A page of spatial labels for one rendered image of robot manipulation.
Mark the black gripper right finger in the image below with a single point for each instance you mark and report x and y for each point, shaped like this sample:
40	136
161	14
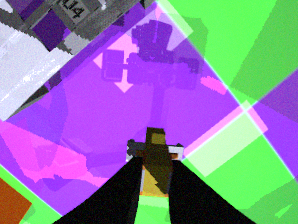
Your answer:
191	201

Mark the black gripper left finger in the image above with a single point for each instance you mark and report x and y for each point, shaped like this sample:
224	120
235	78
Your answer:
115	202

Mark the white rail plate with square holes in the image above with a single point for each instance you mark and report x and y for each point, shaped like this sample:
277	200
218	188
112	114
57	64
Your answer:
26	62

